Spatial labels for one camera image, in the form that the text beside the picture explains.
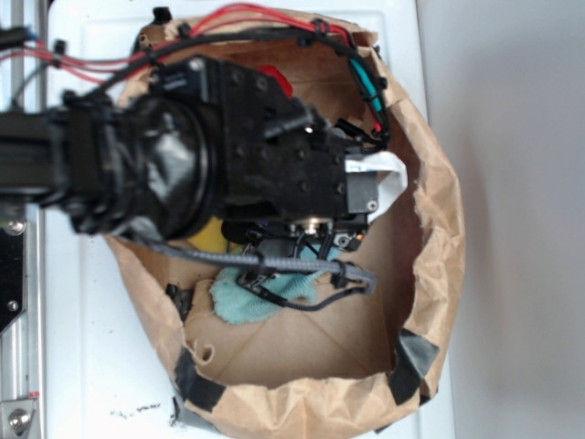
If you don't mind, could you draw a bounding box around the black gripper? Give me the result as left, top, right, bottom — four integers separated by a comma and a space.
218, 62, 408, 256

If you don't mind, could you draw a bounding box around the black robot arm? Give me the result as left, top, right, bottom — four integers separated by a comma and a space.
1, 56, 408, 250

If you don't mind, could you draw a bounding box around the crumpled red paper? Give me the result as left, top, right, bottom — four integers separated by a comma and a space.
258, 65, 293, 98

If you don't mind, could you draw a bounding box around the yellow sponge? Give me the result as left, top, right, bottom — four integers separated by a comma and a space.
187, 217, 229, 253

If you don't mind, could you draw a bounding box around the teal cloth rag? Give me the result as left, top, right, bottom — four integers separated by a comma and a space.
209, 267, 331, 325

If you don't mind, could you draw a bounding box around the brown paper bag bin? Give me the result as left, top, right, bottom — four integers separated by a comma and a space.
91, 13, 467, 439

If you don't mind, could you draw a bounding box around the grey braided cable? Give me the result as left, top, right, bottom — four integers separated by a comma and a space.
132, 235, 379, 313

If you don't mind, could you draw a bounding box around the red and black cable bundle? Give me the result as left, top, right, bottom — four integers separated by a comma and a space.
0, 3, 394, 155

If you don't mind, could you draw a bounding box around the metal rail frame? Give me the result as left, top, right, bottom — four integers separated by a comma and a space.
1, 1, 47, 438

